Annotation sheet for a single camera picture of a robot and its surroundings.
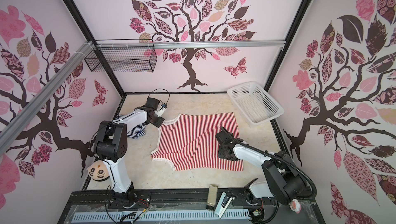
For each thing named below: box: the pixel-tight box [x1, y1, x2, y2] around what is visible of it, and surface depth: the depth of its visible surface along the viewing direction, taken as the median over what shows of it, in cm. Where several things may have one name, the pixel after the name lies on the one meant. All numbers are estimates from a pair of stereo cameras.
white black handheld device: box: [215, 192, 233, 219], surface depth 71 cm
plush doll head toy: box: [86, 160, 110, 182], surface depth 77 cm
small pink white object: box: [289, 198, 303, 214], surface depth 69 cm
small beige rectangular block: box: [207, 184, 219, 207], surface depth 74 cm
